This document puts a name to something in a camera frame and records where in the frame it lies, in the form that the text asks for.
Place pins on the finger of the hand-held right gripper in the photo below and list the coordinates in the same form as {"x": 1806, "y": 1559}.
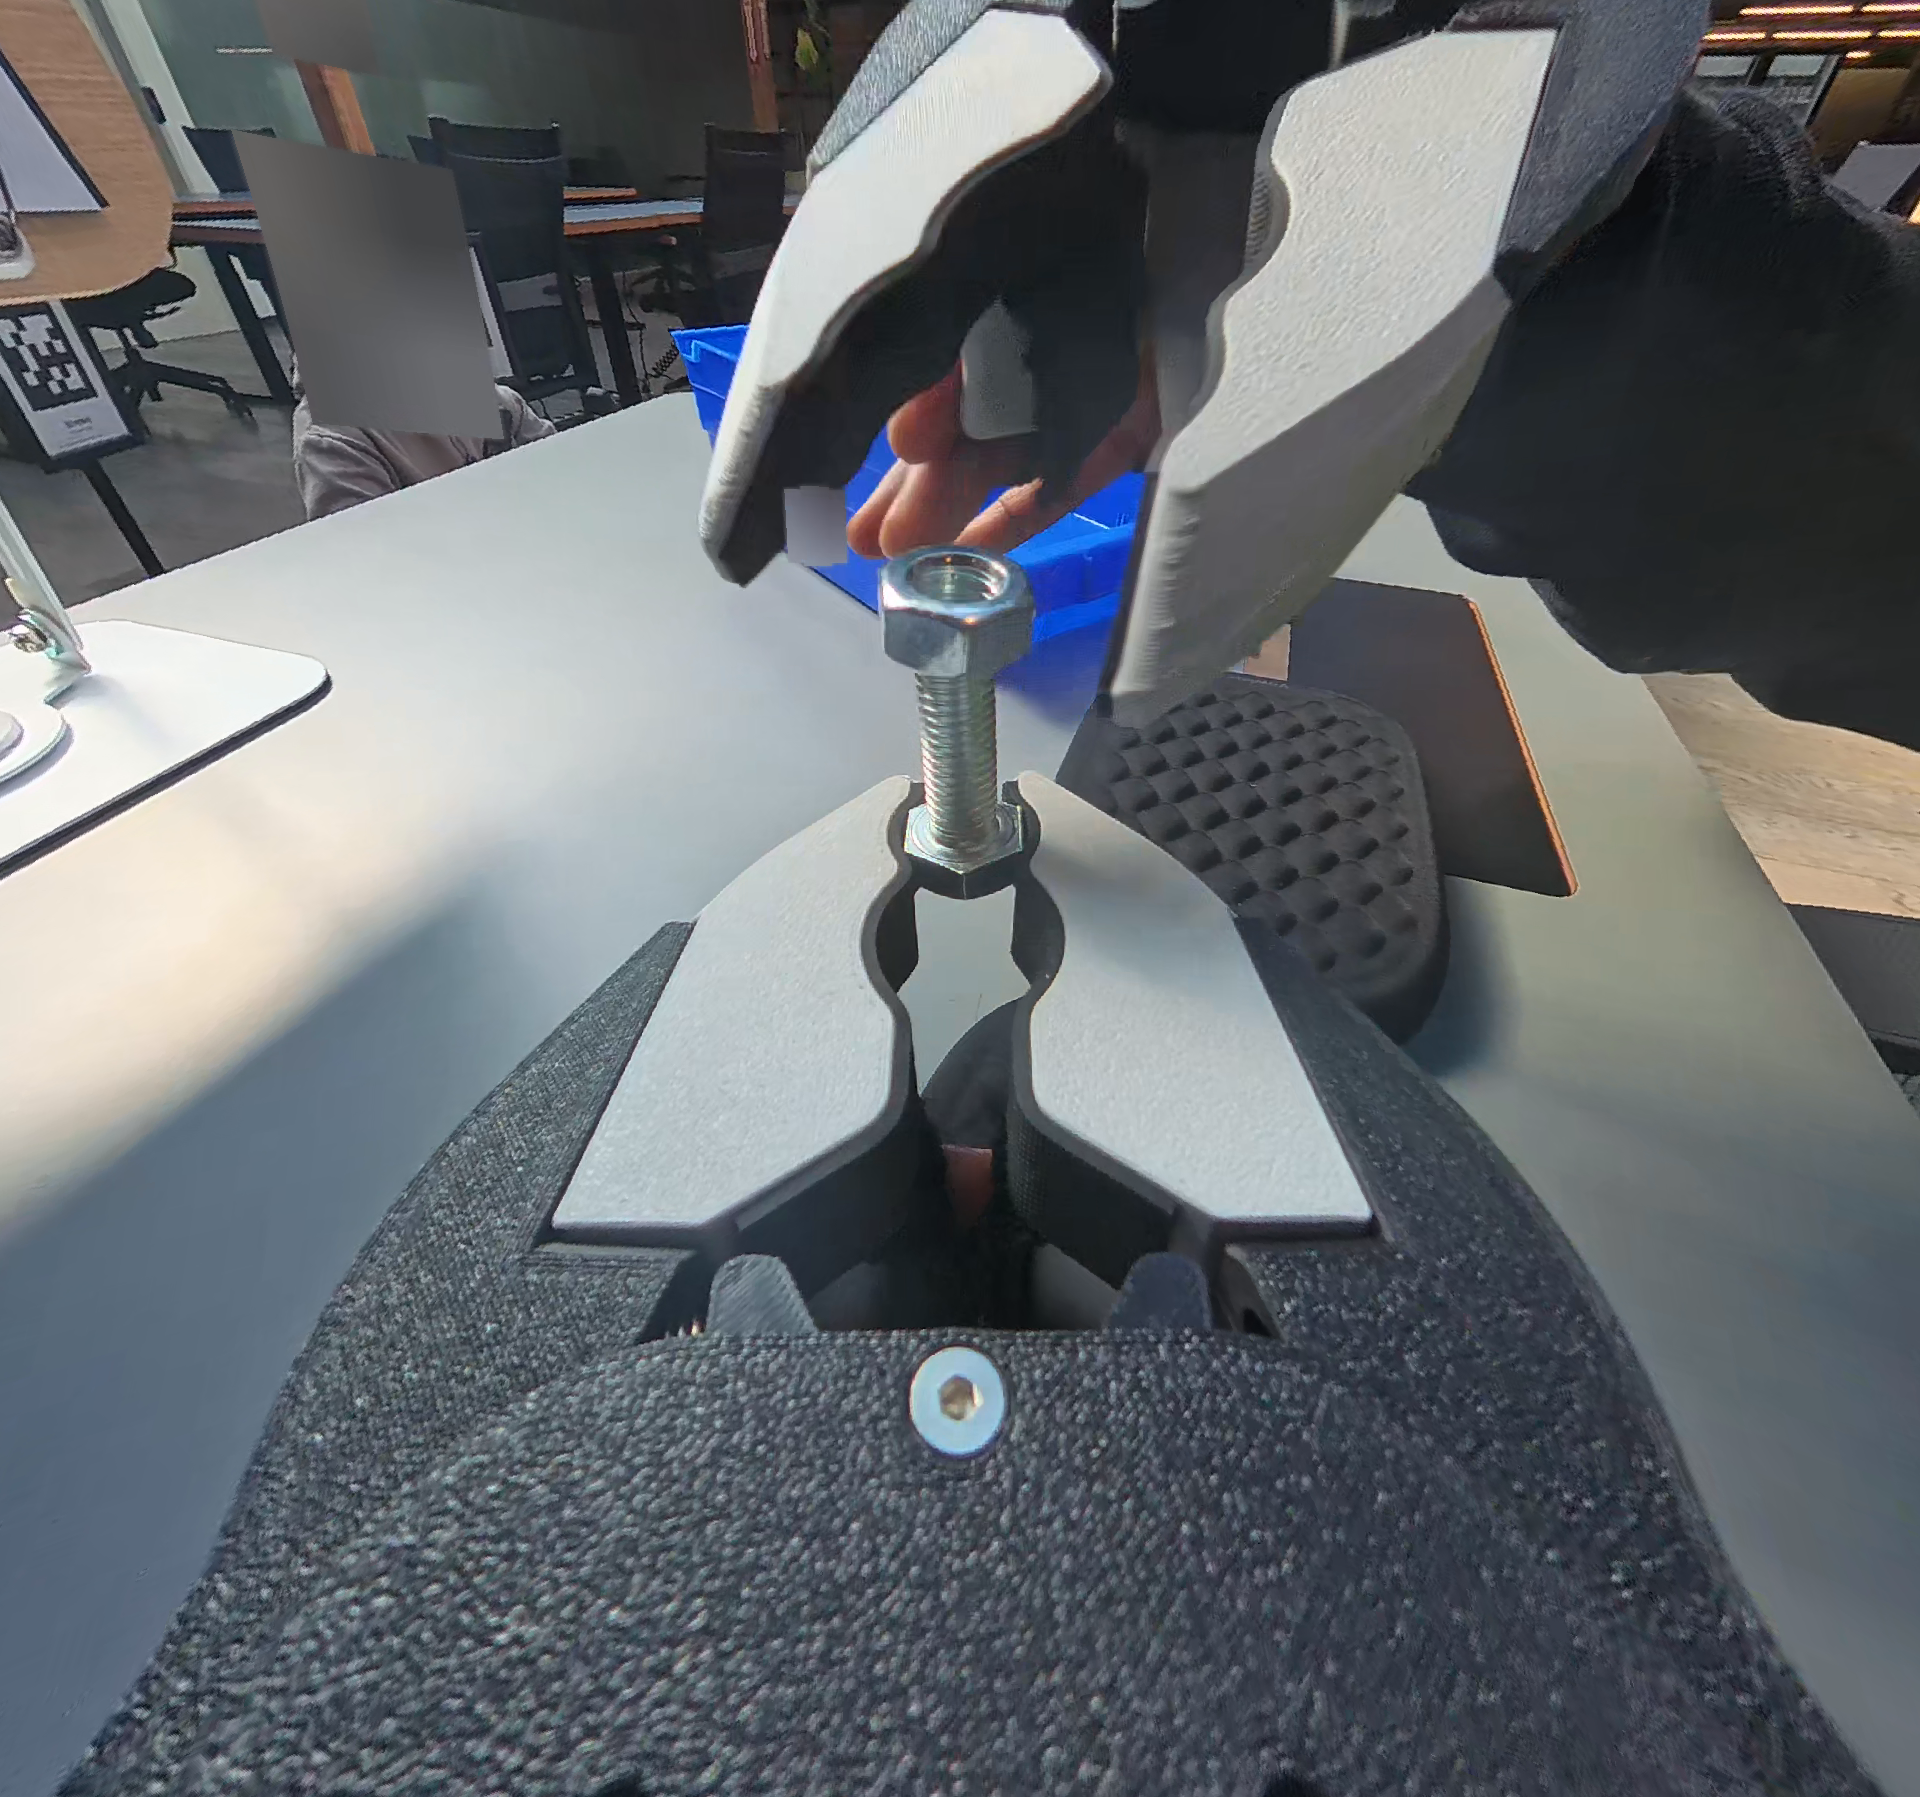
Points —
{"x": 871, "y": 207}
{"x": 1350, "y": 325}

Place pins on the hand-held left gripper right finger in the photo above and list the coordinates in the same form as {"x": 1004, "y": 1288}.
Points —
{"x": 1186, "y": 1077}

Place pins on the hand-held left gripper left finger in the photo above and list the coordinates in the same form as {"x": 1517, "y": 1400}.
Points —
{"x": 722, "y": 1077}

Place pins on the blue plastic bin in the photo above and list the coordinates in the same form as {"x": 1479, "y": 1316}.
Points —
{"x": 1071, "y": 580}

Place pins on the silver bolt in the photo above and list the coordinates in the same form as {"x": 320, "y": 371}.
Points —
{"x": 958, "y": 746}

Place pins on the silver hex nut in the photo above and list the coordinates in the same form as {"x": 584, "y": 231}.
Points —
{"x": 959, "y": 634}

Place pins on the person's right forearm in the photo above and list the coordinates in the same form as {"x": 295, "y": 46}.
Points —
{"x": 1695, "y": 446}

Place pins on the person's left hand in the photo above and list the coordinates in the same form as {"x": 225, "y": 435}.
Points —
{"x": 969, "y": 1064}

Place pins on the person's right hand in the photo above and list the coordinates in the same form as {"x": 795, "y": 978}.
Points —
{"x": 1081, "y": 371}

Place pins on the black office chair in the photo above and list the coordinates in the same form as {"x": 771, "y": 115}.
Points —
{"x": 525, "y": 223}
{"x": 151, "y": 311}
{"x": 746, "y": 207}

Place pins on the grey wood-edged table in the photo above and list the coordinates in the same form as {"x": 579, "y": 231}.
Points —
{"x": 633, "y": 213}

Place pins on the black honeycomb wrist rest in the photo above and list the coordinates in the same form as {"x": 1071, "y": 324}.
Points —
{"x": 1276, "y": 809}

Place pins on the brown wooden flap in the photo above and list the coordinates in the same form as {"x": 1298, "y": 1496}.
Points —
{"x": 1275, "y": 653}

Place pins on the dark mesh chair seat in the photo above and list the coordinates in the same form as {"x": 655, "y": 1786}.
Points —
{"x": 1859, "y": 970}

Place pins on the instruction sheet on stand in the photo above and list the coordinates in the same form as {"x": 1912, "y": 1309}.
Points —
{"x": 128, "y": 163}

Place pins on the red and white post sign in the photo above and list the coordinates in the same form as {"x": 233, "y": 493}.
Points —
{"x": 756, "y": 34}

